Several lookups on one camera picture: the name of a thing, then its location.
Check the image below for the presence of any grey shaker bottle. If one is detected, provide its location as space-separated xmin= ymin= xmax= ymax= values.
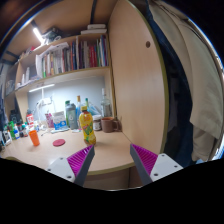
xmin=65 ymin=103 xmax=80 ymax=131

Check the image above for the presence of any dark blue hanging cloth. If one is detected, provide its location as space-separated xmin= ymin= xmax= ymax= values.
xmin=143 ymin=1 xmax=195 ymax=168

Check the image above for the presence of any clear bottle with gold cap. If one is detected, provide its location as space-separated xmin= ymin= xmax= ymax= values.
xmin=75 ymin=95 xmax=84 ymax=121

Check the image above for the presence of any beige curtain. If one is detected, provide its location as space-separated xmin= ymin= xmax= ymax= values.
xmin=149 ymin=0 xmax=224 ymax=163

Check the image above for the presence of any clear glass liquor bottle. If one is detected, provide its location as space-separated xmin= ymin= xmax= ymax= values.
xmin=100 ymin=87 xmax=114 ymax=118

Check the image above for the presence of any brown ceramic mug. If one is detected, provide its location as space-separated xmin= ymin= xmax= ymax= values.
xmin=100 ymin=116 xmax=120 ymax=134

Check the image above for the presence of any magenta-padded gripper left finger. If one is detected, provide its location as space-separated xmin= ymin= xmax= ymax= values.
xmin=45 ymin=144 xmax=96 ymax=188

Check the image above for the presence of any blue and white carton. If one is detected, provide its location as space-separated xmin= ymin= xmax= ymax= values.
xmin=52 ymin=111 xmax=68 ymax=131

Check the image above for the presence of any wooden shelf unit with books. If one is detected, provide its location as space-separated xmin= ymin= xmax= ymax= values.
xmin=14 ymin=23 xmax=112 ymax=88

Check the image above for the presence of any red and white tub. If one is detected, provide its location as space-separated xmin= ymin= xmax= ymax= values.
xmin=26 ymin=113 xmax=35 ymax=127

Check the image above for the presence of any white-lidded brown jar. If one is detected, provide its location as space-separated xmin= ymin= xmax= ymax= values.
xmin=92 ymin=114 xmax=103 ymax=132

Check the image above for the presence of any shelf-top light bar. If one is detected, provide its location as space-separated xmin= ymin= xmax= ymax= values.
xmin=32 ymin=27 xmax=44 ymax=44

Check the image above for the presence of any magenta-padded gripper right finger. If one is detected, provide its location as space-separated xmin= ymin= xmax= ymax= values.
xmin=129 ymin=143 xmax=184 ymax=187

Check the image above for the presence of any under-shelf light bar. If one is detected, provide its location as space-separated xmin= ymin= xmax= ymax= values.
xmin=28 ymin=83 xmax=56 ymax=93

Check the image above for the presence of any yellow-labelled drink bottle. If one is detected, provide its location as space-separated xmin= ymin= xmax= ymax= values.
xmin=78 ymin=105 xmax=97 ymax=147

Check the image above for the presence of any pink pouch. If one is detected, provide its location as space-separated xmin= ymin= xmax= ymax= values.
xmin=44 ymin=112 xmax=55 ymax=129

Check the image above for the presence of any flat round red coaster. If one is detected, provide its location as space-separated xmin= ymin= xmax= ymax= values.
xmin=52 ymin=138 xmax=66 ymax=147

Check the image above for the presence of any orange plastic cup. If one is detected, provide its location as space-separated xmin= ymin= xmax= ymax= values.
xmin=28 ymin=129 xmax=41 ymax=147

